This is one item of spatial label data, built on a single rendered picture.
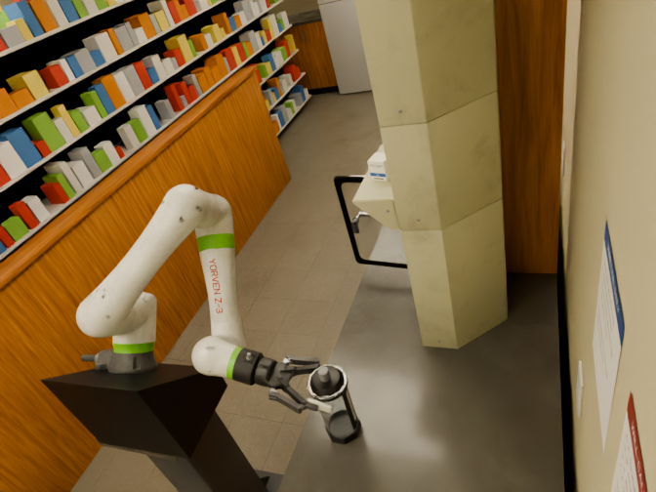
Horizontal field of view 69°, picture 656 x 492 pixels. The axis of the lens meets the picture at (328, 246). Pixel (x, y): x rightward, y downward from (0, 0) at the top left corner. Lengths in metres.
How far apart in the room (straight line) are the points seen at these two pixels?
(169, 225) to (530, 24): 1.08
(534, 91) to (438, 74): 0.43
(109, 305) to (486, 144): 1.09
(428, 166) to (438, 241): 0.23
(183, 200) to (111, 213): 1.74
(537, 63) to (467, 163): 0.36
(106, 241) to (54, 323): 0.54
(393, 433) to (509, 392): 0.34
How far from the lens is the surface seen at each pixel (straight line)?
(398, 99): 1.11
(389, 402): 1.50
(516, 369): 1.55
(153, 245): 1.40
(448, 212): 1.26
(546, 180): 1.61
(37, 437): 2.96
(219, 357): 1.36
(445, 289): 1.41
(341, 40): 6.46
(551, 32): 1.43
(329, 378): 1.28
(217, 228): 1.50
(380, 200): 1.26
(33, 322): 2.81
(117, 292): 1.46
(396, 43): 1.07
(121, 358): 1.65
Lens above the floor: 2.16
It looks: 35 degrees down
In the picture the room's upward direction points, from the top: 18 degrees counter-clockwise
